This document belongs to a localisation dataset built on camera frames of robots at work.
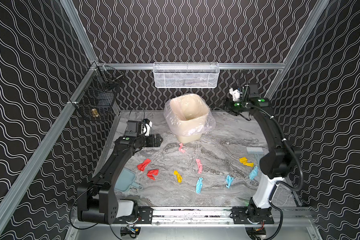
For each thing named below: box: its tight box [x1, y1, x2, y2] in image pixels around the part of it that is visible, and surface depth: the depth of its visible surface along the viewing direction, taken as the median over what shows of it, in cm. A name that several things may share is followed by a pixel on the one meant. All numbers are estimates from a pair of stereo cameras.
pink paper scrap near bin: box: [178, 143, 186, 153], surface depth 100 cm
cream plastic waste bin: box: [170, 94, 209, 144], surface depth 93 cm
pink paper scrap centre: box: [195, 158, 203, 174], surface depth 92 cm
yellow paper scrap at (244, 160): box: [239, 157, 255, 168], surface depth 95 cm
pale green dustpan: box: [114, 167, 143, 192], surface depth 85 cm
